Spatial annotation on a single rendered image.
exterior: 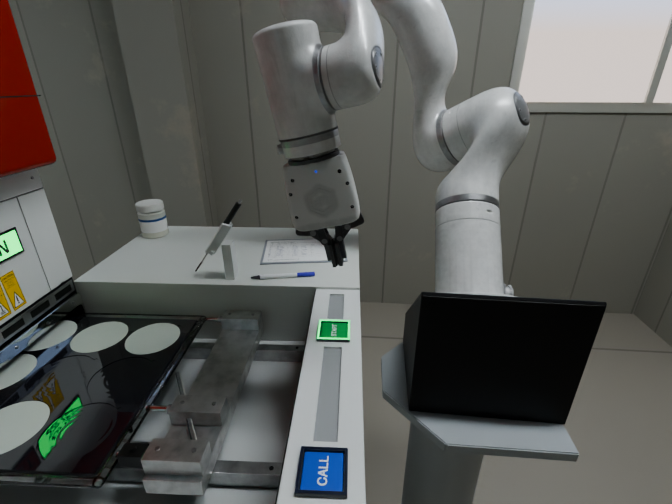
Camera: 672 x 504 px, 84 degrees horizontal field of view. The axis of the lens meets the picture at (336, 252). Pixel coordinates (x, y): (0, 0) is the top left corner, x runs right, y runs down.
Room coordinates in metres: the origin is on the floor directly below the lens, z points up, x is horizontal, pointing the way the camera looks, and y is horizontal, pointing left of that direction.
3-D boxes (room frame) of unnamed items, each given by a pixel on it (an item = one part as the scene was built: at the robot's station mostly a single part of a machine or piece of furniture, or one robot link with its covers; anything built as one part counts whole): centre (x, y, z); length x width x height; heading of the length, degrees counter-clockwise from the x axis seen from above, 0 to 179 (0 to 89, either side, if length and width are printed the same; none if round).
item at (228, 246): (0.73, 0.25, 1.03); 0.06 x 0.04 x 0.13; 87
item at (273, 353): (0.64, 0.30, 0.84); 0.50 x 0.02 x 0.03; 87
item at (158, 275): (0.87, 0.25, 0.89); 0.62 x 0.35 x 0.14; 87
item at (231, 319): (0.67, 0.20, 0.89); 0.08 x 0.03 x 0.03; 87
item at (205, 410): (0.43, 0.21, 0.89); 0.08 x 0.03 x 0.03; 87
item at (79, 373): (0.50, 0.48, 0.90); 0.34 x 0.34 x 0.01; 87
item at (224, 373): (0.51, 0.21, 0.87); 0.36 x 0.08 x 0.03; 177
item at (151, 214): (0.99, 0.51, 1.01); 0.07 x 0.07 x 0.10
